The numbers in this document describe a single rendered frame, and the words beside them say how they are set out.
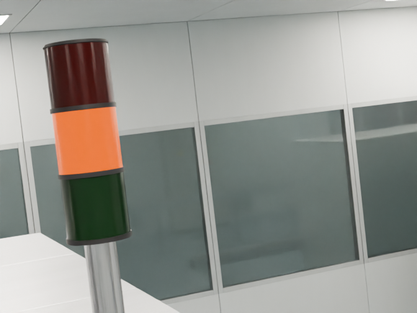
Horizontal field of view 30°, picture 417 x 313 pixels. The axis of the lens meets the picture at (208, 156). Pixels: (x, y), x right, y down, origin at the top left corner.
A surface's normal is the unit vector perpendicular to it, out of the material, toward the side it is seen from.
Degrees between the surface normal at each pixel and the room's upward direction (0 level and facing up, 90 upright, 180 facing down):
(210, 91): 90
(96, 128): 90
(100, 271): 90
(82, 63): 90
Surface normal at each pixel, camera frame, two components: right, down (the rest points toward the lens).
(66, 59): -0.16, 0.07
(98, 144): 0.44, 0.00
